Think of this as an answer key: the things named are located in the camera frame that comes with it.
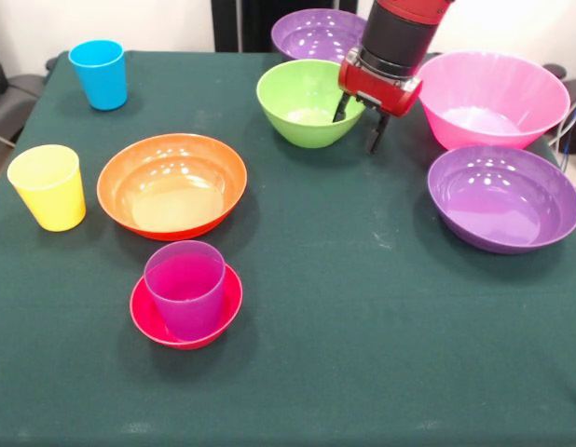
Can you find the green bowl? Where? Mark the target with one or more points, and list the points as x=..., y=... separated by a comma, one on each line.
x=297, y=102

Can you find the orange wide shallow bowl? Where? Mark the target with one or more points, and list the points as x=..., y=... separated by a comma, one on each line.
x=171, y=191

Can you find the dark green table cloth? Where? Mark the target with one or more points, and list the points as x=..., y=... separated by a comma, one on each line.
x=409, y=349

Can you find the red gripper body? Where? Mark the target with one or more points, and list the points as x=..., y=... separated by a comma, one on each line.
x=379, y=90

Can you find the purple plastic cup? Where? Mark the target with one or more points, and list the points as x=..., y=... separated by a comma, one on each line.
x=187, y=312

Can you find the black rounded object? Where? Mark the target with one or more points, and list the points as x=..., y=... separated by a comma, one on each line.
x=554, y=71

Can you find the blue plastic cup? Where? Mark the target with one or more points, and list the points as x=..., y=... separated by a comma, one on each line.
x=101, y=79

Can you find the black office chair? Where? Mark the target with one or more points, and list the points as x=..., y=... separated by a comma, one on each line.
x=17, y=93

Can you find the pink large bowl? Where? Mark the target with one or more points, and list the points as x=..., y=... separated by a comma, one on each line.
x=488, y=102

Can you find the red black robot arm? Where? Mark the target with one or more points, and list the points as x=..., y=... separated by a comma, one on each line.
x=400, y=32

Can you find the black small knob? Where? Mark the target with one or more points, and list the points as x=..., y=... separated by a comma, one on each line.
x=50, y=63

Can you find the yellow plastic cup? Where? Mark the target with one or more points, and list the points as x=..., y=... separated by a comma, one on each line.
x=50, y=200

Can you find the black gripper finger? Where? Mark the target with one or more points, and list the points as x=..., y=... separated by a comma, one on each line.
x=376, y=135
x=340, y=109

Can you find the red small bowl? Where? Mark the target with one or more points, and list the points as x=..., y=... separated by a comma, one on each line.
x=146, y=321

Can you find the purple wide shallow bowl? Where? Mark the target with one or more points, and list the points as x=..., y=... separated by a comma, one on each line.
x=502, y=200

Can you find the purple rounded deep bowl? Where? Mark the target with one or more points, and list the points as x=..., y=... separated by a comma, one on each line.
x=306, y=37

